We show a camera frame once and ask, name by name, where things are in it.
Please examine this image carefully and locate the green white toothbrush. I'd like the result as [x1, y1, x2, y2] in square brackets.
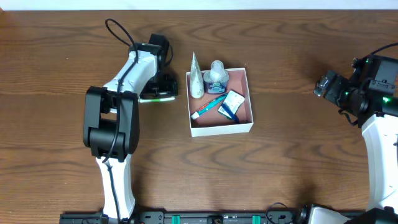
[138, 96, 175, 103]

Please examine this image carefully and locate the white Pantene tube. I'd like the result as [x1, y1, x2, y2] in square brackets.
[190, 53, 205, 99]

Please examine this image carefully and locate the teal Colgate toothpaste tube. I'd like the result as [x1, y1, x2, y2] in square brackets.
[190, 93, 227, 120]

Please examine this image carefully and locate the Dettol foam soap bottle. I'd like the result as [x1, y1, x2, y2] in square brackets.
[203, 60, 229, 95]

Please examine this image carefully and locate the green white soap bar pack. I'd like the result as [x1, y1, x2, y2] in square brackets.
[218, 90, 245, 119]

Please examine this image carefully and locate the blue disposable razor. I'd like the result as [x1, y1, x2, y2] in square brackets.
[221, 103, 240, 124]

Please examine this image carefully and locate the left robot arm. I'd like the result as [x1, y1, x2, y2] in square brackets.
[81, 34, 178, 223]

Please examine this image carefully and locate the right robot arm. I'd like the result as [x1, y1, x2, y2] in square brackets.
[306, 53, 397, 223]

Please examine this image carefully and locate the white box pink interior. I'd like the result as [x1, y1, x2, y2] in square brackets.
[187, 68, 254, 137]

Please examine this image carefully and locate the right black cable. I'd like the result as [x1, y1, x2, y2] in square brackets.
[368, 42, 398, 57]

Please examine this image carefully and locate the black cable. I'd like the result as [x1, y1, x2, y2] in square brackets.
[368, 42, 398, 57]
[104, 18, 139, 224]

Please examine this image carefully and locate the left black cable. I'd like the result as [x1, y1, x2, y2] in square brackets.
[104, 18, 139, 224]

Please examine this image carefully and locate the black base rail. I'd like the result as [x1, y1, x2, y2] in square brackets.
[59, 203, 310, 224]

